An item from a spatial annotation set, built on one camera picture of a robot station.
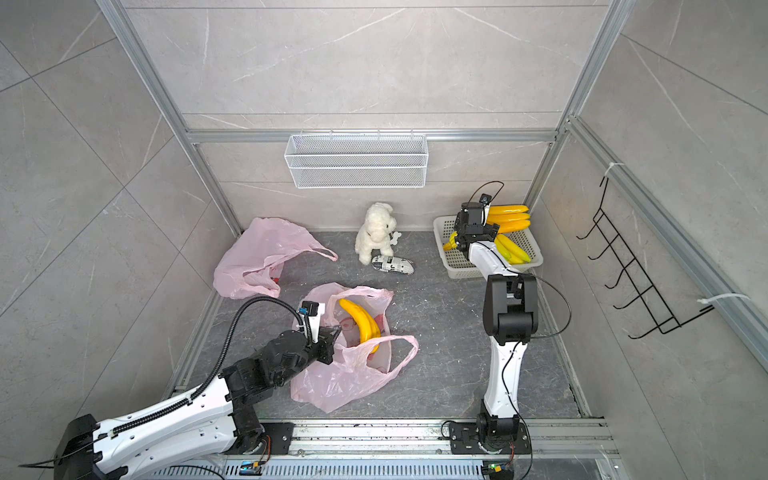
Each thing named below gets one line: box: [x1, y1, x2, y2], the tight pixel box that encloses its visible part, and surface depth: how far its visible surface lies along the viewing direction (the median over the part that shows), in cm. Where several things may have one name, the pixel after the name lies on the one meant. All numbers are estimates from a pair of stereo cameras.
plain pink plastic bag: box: [213, 218, 339, 299], surface depth 107 cm
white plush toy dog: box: [355, 202, 397, 265], surface depth 101 cm
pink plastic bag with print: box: [290, 282, 419, 413], surface depth 77 cm
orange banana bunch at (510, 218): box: [487, 205, 531, 234], surface depth 109 cm
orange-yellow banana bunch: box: [340, 299, 381, 355], surface depth 86 cm
